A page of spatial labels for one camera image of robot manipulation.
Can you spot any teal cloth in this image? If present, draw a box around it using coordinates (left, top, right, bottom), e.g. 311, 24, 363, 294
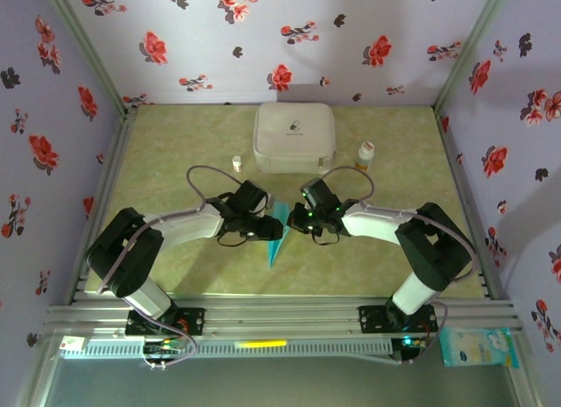
266, 201, 292, 268

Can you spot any amber bottle with white cap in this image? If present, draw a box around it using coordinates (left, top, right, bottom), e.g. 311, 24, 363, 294
354, 141, 376, 171

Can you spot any white zippered pouch case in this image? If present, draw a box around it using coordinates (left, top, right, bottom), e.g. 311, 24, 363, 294
252, 102, 337, 175

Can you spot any yellow pen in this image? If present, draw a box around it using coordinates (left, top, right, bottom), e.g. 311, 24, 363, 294
235, 339, 288, 349

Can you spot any black controller board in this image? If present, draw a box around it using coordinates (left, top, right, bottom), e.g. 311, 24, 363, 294
140, 336, 188, 371
391, 334, 430, 367

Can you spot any blue wet wipes packet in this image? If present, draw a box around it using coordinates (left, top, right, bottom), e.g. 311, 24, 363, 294
439, 326, 521, 369

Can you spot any small white label box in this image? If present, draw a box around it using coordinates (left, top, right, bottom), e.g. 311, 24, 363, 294
60, 335, 88, 354

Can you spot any thin black wire loop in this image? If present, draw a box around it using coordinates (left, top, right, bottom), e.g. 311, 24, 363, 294
216, 231, 250, 248
310, 231, 342, 247

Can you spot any grey right arm cable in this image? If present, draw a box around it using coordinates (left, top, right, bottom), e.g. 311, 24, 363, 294
318, 165, 479, 365

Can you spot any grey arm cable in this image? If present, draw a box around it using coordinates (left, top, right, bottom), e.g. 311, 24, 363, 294
96, 164, 245, 371
318, 165, 479, 365

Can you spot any grey left arm cable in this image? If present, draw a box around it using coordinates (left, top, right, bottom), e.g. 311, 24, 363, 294
96, 164, 245, 371

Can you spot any long aluminium frame rail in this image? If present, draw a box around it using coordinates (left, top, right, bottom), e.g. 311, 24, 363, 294
43, 295, 525, 338

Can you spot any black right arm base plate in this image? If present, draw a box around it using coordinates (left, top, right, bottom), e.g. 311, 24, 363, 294
358, 304, 439, 334

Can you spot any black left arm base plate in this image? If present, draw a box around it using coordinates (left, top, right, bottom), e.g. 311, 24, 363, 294
125, 307, 206, 337

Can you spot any grey slotted cable duct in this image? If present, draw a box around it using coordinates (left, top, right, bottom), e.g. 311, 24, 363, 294
59, 339, 394, 360

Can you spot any aluminium side rail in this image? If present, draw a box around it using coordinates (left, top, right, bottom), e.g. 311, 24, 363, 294
433, 106, 505, 301
65, 106, 138, 305

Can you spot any aluminium corner post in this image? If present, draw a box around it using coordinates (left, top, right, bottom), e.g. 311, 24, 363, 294
432, 0, 513, 114
40, 0, 135, 117

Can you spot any aluminium frame leg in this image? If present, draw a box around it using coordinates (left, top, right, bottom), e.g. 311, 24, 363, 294
15, 332, 62, 407
508, 332, 544, 407

